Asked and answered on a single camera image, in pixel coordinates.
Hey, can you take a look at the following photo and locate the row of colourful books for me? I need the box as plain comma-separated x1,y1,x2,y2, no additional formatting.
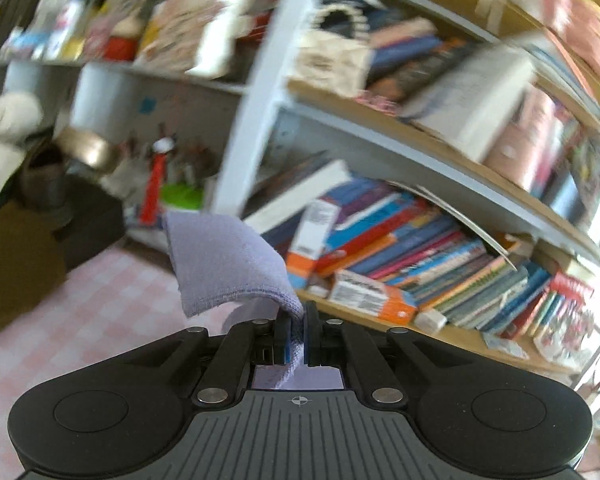
245,157,598,361

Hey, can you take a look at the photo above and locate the purple towel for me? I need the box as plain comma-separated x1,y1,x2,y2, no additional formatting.
162,211,345,391

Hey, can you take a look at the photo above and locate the bunch of pens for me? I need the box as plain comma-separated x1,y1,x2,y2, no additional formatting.
122,132,219,186

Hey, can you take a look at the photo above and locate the small blue white packet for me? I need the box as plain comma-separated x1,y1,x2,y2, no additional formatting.
482,332,529,361

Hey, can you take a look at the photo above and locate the gold metal bowl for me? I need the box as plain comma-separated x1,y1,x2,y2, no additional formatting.
57,127,116,172

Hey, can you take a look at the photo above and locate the dark brown cloth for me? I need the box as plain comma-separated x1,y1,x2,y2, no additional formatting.
0,200,72,338

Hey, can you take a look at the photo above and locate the pink checked table mat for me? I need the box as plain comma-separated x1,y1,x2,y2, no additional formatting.
0,247,281,480

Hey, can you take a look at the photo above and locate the flat orange white box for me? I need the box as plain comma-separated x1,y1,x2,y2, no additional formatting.
329,269,419,325

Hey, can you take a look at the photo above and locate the white cloth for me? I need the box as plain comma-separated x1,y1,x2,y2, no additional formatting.
0,92,44,206

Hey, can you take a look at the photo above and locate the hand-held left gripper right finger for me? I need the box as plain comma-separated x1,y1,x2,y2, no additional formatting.
302,301,468,408

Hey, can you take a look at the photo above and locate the beige tote bag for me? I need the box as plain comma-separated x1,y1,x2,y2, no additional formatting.
292,2,377,99

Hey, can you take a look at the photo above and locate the pink storage box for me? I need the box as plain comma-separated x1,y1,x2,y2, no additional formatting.
484,85,562,192

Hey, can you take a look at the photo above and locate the white jar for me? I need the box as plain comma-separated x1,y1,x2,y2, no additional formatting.
187,0,254,79

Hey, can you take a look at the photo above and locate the dark brown bag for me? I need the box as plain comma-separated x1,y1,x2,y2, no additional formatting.
20,139,81,213

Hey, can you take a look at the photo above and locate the green lidded cup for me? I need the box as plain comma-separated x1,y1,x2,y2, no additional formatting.
160,182,204,211

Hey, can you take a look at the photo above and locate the blue white bottle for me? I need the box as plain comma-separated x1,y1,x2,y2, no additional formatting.
47,0,93,61

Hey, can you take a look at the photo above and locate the pile of lying books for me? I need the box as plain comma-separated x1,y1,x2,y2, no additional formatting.
365,7,600,196

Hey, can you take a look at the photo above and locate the white charger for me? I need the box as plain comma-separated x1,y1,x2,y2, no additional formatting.
414,308,449,334

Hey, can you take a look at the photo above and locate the floral patterned box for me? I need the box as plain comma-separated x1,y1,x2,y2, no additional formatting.
137,0,216,68

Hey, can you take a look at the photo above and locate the red jar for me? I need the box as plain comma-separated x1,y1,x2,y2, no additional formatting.
102,17,141,62

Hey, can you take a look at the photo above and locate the tall white orange box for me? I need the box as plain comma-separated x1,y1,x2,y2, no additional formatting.
285,200,339,291

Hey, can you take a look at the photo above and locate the white frame wooden bookshelf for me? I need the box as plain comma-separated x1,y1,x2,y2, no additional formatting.
0,0,600,378

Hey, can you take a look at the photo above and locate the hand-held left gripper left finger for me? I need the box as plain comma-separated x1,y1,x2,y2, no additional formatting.
127,305,293,408

